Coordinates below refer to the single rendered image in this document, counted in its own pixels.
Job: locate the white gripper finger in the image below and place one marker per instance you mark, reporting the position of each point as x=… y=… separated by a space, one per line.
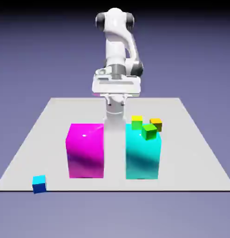
x=122 y=101
x=109 y=101

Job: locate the small blue cube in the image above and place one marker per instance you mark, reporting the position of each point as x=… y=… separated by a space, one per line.
x=39 y=184

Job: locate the small yellow cube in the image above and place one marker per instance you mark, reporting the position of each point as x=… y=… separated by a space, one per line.
x=136 y=122

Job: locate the large magenta box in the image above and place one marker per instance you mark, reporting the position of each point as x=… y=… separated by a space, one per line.
x=85 y=148

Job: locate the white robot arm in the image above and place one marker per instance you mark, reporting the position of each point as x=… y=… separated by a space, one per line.
x=115 y=27

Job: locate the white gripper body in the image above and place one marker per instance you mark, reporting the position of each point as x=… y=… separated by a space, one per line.
x=116 y=87

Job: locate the large cyan box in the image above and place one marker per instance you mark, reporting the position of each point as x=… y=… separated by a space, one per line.
x=142 y=158

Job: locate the small green cube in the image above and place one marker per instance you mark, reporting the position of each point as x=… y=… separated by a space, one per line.
x=148 y=132

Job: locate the small orange cube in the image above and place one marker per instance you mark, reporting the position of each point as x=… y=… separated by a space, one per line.
x=157 y=122

